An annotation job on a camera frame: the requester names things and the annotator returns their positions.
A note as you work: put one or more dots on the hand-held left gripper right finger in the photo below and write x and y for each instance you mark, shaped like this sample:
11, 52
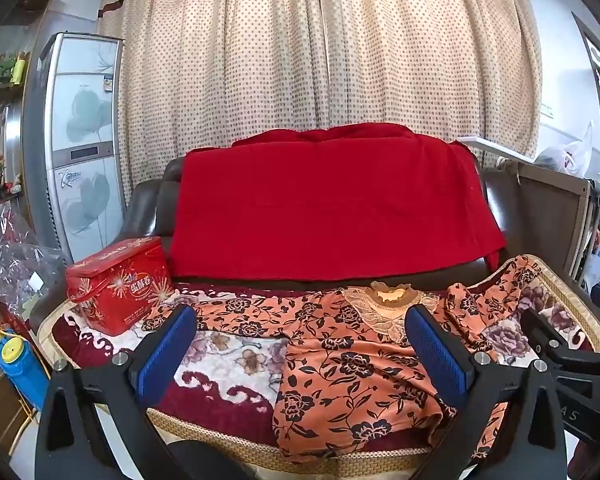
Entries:
437, 360

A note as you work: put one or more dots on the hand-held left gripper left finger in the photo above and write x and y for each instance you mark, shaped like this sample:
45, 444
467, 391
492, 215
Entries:
164, 360

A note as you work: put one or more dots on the white board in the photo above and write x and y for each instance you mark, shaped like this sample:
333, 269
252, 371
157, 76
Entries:
495, 147

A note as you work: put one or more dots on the dotted beige curtain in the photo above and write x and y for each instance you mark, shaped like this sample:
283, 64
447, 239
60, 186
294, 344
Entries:
280, 60

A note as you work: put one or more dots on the clear plastic wrap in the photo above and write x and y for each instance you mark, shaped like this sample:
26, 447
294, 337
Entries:
10, 260

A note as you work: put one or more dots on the blue and yellow sprayer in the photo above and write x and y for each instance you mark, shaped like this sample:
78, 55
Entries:
15, 365

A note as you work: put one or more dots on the orange floral shirt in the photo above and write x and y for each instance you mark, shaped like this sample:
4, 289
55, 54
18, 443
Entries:
355, 370

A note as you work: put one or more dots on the red gift box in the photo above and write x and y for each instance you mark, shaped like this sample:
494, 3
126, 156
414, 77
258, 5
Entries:
122, 290

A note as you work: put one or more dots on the red cloth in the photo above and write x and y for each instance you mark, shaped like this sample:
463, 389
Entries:
330, 210

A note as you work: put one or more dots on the brown leather sofa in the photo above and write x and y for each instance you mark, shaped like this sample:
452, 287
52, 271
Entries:
147, 210

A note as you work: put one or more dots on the floral sofa blanket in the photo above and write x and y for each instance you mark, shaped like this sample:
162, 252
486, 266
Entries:
240, 360

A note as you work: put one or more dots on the white standing air conditioner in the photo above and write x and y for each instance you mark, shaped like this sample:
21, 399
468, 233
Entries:
80, 160

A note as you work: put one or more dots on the person's right hand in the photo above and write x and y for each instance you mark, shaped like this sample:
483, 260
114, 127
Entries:
582, 462

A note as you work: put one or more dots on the white plastic bag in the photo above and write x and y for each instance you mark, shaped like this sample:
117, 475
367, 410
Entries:
575, 155

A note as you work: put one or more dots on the wooden crib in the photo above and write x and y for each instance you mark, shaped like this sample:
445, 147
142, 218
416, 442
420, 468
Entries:
545, 200

